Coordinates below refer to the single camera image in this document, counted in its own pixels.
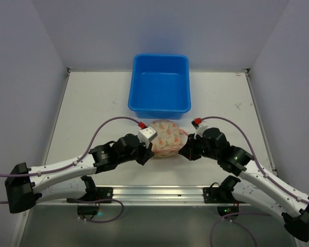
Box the floral mesh laundry bag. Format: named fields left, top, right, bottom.
left=149, top=119, right=188, bottom=158

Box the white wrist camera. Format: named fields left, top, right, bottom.
left=138, top=127, right=158, bottom=148
left=192, top=118, right=208, bottom=139

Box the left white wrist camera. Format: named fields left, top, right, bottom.
left=138, top=127, right=158, bottom=148

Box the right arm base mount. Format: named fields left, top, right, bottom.
left=202, top=182, right=240, bottom=216

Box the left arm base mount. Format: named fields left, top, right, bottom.
left=66, top=187, right=113, bottom=220

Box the aluminium mounting rail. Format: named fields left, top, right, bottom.
left=24, top=184, right=293, bottom=206

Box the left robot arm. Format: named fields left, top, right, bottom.
left=5, top=131, right=157, bottom=214

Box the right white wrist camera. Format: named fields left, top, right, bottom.
left=192, top=118, right=208, bottom=139

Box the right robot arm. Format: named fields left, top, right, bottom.
left=179, top=128, right=309, bottom=242

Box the blue plastic bin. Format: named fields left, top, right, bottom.
left=128, top=54, right=192, bottom=119

